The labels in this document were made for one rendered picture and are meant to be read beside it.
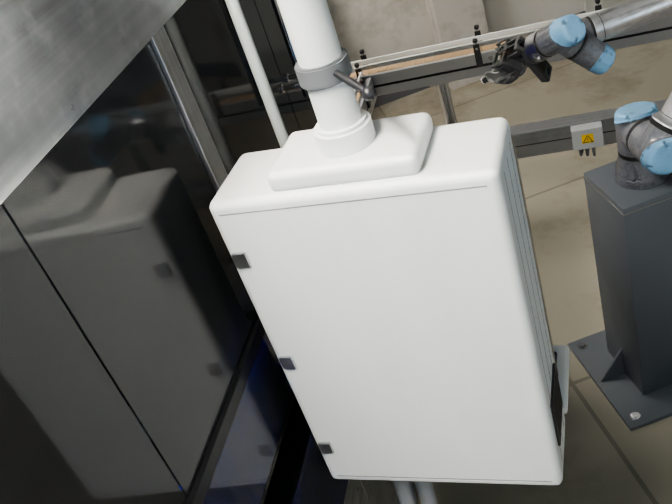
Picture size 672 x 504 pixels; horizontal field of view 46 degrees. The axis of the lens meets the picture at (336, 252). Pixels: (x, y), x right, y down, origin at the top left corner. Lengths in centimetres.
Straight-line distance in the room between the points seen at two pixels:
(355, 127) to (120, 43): 39
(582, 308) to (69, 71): 246
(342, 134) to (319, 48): 14
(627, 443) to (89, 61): 212
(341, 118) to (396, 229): 20
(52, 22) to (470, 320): 80
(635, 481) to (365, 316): 148
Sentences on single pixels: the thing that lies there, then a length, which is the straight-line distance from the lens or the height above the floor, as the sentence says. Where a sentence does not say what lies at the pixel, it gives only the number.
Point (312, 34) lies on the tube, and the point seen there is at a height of 178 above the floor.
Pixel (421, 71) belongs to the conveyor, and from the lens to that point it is 323.
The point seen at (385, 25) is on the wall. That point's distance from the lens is 512.
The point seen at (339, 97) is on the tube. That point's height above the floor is 168.
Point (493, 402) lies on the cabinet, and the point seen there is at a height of 105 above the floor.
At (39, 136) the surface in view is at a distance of 111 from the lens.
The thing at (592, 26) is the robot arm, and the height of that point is 131.
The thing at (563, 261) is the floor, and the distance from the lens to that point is 351.
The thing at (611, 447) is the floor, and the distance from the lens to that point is 279.
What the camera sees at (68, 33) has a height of 190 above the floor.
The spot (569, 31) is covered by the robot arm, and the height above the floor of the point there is 138.
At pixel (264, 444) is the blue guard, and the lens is 161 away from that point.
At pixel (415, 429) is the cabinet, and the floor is 98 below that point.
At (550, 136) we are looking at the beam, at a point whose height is 51.
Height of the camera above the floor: 216
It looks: 33 degrees down
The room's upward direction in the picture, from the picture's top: 20 degrees counter-clockwise
